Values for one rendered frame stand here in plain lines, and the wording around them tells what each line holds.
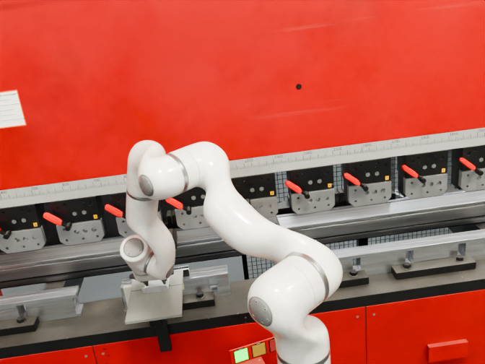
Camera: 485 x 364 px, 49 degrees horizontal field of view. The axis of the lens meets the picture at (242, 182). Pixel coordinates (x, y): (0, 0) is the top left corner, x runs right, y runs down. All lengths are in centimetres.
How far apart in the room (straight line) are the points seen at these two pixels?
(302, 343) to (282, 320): 10
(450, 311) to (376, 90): 86
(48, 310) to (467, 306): 152
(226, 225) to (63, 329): 103
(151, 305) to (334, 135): 82
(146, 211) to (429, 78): 99
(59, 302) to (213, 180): 100
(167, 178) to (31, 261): 121
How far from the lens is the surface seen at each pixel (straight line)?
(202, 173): 127
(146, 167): 123
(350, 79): 176
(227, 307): 196
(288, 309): 107
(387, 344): 213
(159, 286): 186
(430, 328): 215
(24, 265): 233
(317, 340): 118
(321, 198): 186
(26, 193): 188
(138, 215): 149
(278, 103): 173
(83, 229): 190
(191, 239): 219
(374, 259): 205
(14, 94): 178
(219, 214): 118
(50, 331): 207
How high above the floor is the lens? 201
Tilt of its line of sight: 23 degrees down
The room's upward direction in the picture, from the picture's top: 6 degrees counter-clockwise
